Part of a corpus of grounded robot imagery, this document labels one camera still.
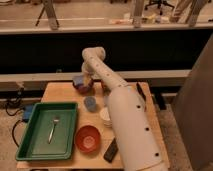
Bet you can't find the black cable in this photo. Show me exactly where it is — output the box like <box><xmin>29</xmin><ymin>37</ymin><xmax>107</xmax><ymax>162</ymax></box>
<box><xmin>11</xmin><ymin>119</ymin><xmax>26</xmax><ymax>148</ymax></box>

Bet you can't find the grey panel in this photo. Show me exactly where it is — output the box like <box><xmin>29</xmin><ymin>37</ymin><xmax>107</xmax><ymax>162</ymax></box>
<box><xmin>173</xmin><ymin>34</ymin><xmax>213</xmax><ymax>171</ymax></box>

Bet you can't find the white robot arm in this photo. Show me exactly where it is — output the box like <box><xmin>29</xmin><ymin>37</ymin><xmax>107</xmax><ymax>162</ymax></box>
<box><xmin>82</xmin><ymin>47</ymin><xmax>168</xmax><ymax>171</ymax></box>

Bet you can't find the blue power box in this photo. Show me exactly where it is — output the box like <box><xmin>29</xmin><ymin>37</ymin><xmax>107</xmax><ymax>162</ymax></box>
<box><xmin>22</xmin><ymin>105</ymin><xmax>33</xmax><ymax>122</ymax></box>

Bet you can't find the black remote control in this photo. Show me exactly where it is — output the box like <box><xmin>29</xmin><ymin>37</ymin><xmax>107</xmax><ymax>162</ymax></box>
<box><xmin>103</xmin><ymin>139</ymin><xmax>118</xmax><ymax>163</ymax></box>

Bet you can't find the black marker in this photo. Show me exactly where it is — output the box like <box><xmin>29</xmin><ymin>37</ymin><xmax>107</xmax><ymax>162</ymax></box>
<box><xmin>136</xmin><ymin>82</ymin><xmax>146</xmax><ymax>101</ymax></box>

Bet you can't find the black office chair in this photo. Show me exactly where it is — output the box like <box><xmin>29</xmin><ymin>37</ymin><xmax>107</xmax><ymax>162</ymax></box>
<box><xmin>144</xmin><ymin>0</ymin><xmax>175</xmax><ymax>15</ymax></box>

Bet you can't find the green plastic tray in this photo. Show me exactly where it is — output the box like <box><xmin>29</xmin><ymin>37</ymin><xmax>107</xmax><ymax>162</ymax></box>
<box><xmin>16</xmin><ymin>102</ymin><xmax>78</xmax><ymax>161</ymax></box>

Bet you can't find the red bowl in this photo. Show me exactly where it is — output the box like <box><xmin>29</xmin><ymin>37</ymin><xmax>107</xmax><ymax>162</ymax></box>
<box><xmin>75</xmin><ymin>125</ymin><xmax>101</xmax><ymax>154</ymax></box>

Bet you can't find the white paper cup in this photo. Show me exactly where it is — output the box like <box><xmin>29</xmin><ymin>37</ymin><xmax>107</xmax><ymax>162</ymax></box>
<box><xmin>100</xmin><ymin>107</ymin><xmax>112</xmax><ymax>127</ymax></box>

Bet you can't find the blue sponge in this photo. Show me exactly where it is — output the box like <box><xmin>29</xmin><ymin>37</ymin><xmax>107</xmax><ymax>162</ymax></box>
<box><xmin>73</xmin><ymin>75</ymin><xmax>85</xmax><ymax>86</ymax></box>

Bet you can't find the metal spoon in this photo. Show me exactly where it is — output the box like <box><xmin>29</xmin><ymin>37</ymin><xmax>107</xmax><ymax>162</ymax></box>
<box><xmin>48</xmin><ymin>117</ymin><xmax>60</xmax><ymax>144</ymax></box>

